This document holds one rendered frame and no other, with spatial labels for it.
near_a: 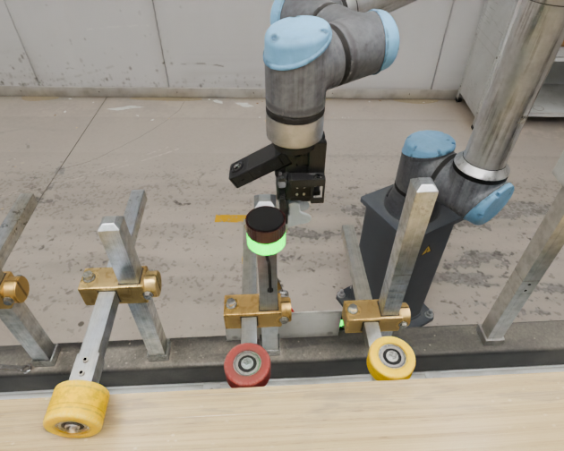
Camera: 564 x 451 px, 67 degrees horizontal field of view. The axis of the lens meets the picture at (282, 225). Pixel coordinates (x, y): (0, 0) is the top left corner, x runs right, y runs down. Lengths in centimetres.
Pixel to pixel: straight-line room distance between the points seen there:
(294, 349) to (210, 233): 135
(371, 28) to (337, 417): 59
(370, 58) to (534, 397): 60
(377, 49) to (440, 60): 283
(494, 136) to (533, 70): 17
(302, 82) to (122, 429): 58
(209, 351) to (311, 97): 63
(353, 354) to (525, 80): 74
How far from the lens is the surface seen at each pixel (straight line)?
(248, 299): 88
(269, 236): 62
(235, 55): 334
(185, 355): 103
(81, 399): 72
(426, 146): 136
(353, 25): 67
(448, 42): 347
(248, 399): 74
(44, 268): 237
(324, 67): 62
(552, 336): 121
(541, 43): 114
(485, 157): 125
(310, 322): 98
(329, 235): 224
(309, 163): 71
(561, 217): 85
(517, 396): 84
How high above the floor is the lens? 158
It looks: 44 degrees down
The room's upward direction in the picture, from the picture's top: straight up
